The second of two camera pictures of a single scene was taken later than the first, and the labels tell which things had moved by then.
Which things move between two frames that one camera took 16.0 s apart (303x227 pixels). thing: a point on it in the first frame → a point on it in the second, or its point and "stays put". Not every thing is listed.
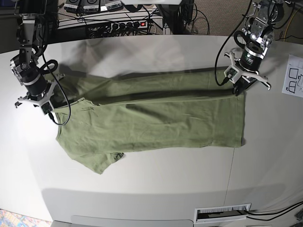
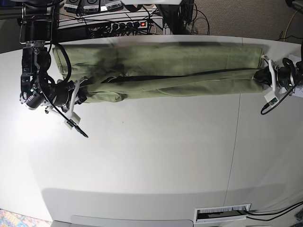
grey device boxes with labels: [93, 6] stays put
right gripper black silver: [36, 86] → [61, 93]
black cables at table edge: [283, 211] stays put
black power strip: [129, 25] stays put
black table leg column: [170, 13] stays put
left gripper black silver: [251, 58] → [283, 76]
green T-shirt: [114, 112] → [116, 73]
